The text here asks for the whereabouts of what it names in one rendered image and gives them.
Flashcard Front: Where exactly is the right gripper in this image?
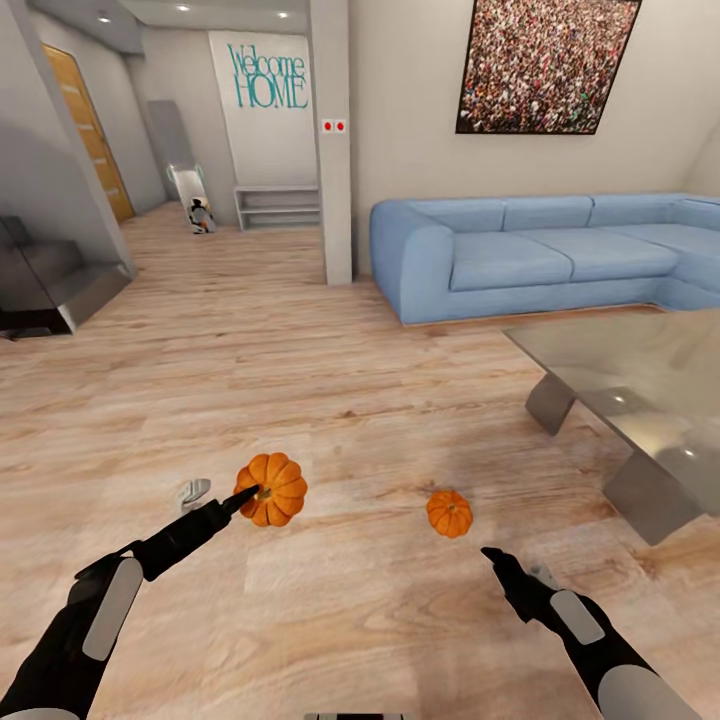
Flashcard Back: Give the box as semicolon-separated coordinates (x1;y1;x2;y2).
481;547;540;623

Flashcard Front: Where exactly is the pumpkin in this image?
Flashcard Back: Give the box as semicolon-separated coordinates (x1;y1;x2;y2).
426;489;473;538
233;452;308;527

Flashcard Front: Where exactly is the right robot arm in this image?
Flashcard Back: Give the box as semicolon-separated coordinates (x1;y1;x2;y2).
481;547;703;720

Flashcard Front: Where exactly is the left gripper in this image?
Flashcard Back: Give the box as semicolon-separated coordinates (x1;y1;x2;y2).
163;485;259;563

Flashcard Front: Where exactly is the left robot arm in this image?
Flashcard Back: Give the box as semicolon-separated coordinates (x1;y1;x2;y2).
0;479;259;720

